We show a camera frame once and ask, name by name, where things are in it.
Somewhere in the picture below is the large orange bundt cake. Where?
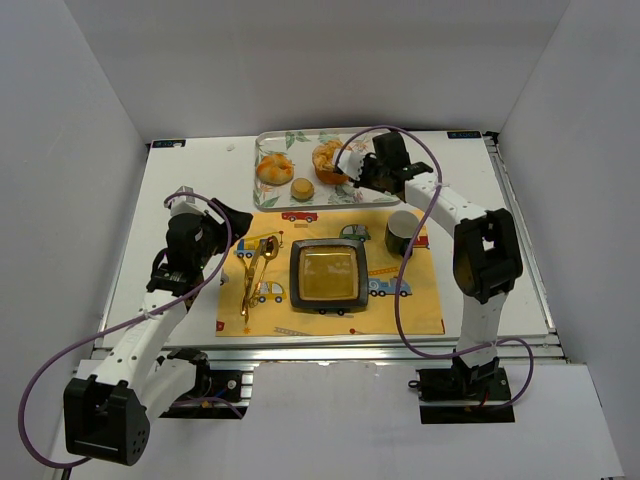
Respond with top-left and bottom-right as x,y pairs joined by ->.
312,139 -> 348,185

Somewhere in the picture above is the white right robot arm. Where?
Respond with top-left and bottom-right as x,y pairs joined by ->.
330,125 -> 523,380

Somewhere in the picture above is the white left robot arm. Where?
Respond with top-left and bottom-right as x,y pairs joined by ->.
63,190 -> 253,466

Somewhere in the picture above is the glazed round bread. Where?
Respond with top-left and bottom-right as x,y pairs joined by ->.
256,153 -> 294,186

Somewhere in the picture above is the gold fork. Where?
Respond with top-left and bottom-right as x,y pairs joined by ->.
241,239 -> 267,322

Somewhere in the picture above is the gold spoon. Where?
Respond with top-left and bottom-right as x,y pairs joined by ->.
250,235 -> 280,307

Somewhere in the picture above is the green mug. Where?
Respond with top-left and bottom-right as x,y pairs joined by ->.
384,210 -> 420,257

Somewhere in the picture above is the yellow vehicle print placemat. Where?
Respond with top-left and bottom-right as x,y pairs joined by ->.
216,209 -> 445,337

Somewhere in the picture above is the small round bun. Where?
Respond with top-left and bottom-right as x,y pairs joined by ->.
290,178 -> 315,202

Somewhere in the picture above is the blue label sticker right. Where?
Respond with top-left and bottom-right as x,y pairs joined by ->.
446,130 -> 483,140

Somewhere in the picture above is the floral serving tray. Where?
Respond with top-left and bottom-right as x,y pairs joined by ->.
253,128 -> 399,211

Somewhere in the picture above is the black square plate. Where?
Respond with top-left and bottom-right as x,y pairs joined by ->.
289,238 -> 369,316

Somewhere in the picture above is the aluminium table frame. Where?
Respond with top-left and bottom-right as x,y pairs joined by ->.
100,132 -> 566,367

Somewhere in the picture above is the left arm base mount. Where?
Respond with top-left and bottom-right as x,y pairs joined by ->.
147,348 -> 248,420

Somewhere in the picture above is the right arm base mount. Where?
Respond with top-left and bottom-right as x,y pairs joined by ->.
408,357 -> 515,425

